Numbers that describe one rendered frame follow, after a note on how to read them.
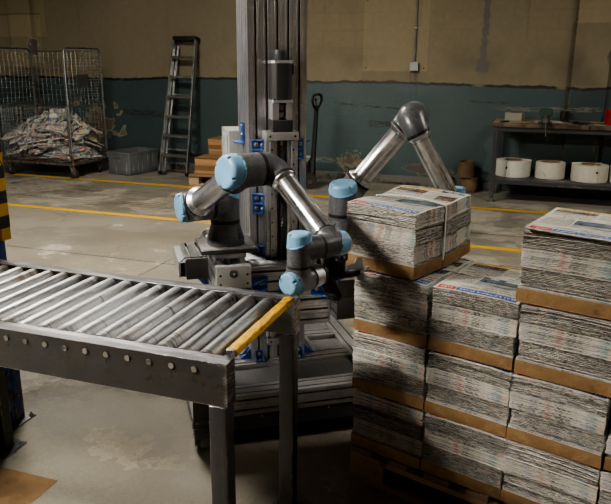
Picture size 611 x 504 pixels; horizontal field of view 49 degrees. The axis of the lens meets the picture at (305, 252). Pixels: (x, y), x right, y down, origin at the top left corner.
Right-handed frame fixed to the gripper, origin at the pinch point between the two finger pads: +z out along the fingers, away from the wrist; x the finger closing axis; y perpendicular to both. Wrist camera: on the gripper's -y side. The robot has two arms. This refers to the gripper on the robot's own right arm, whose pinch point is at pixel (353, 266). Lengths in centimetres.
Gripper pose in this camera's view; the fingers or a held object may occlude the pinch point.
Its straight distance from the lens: 230.5
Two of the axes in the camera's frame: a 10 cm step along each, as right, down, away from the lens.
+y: 0.1, -9.6, -2.7
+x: -7.8, -1.8, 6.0
